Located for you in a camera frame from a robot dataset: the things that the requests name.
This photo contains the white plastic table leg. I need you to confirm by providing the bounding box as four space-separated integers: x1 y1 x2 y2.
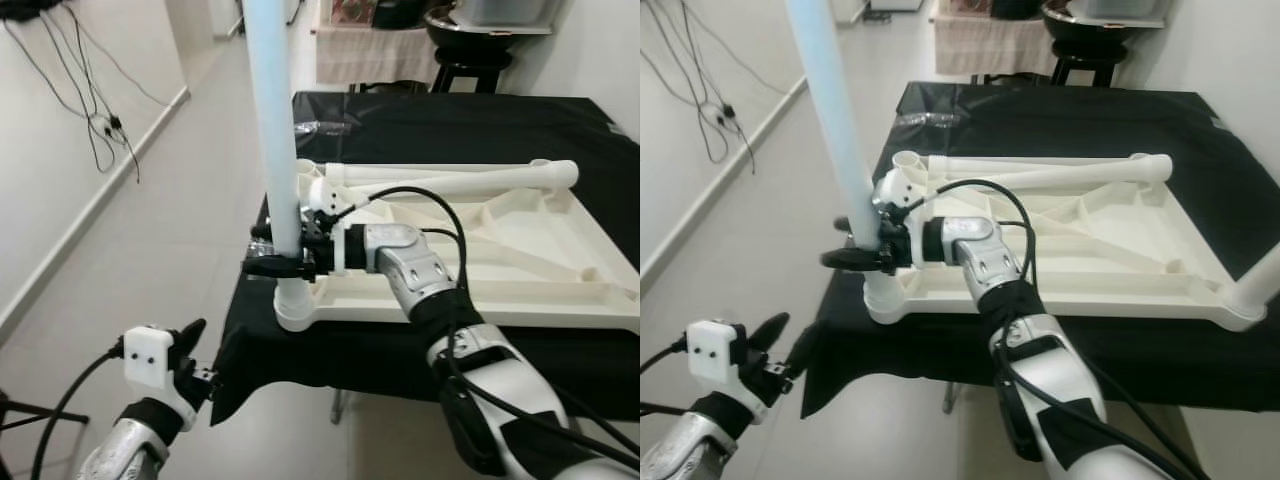
785 0 901 306
322 160 551 181
935 152 1173 201
350 158 581 206
1225 268 1280 331
925 152 1141 176
243 0 313 311

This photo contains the black tripod stand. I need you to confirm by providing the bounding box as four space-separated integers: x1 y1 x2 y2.
0 392 91 433

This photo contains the black tablecloth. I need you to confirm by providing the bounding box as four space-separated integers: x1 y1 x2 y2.
800 82 1280 421
210 92 641 426

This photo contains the black bag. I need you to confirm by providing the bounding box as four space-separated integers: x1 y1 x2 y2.
372 0 426 29

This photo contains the black wok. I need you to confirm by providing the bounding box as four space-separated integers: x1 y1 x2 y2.
1040 0 1146 46
425 5 526 51

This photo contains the clear plastic storage box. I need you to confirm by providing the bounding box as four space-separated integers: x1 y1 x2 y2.
1085 0 1166 21
460 0 556 26

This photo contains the black power strip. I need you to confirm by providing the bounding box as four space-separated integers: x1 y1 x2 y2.
0 0 61 21

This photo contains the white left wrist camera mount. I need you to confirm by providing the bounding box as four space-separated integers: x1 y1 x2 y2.
123 325 196 426
687 320 761 411

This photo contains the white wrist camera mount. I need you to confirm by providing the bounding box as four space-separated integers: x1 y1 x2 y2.
687 320 761 411
123 325 196 426
870 165 926 269
303 175 353 273

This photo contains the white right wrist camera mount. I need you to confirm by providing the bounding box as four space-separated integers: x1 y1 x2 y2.
870 165 926 269
303 175 353 273

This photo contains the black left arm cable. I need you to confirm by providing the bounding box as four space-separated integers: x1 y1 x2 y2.
640 340 691 416
30 340 126 480

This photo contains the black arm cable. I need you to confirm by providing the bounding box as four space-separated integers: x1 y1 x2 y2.
640 340 691 416
905 180 1211 480
30 340 126 480
340 185 641 471

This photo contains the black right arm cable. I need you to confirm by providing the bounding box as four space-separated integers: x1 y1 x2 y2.
340 185 641 471
905 180 1211 480

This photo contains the black wall cable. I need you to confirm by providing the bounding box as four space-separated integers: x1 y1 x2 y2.
60 5 166 106
640 0 761 166
5 15 141 183

